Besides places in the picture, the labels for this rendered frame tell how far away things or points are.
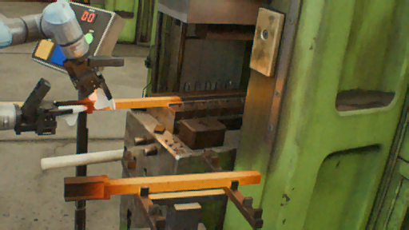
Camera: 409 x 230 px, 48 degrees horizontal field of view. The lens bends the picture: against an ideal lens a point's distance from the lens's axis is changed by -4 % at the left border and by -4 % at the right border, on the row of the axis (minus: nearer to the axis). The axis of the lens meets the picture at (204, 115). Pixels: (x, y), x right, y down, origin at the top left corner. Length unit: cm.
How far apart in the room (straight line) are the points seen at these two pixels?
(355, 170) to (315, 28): 57
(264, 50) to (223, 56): 55
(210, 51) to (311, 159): 68
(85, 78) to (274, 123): 54
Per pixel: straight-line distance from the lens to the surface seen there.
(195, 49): 176
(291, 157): 129
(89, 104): 142
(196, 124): 144
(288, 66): 126
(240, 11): 150
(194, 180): 106
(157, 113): 159
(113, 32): 187
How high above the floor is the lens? 152
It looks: 21 degrees down
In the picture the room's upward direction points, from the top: 8 degrees clockwise
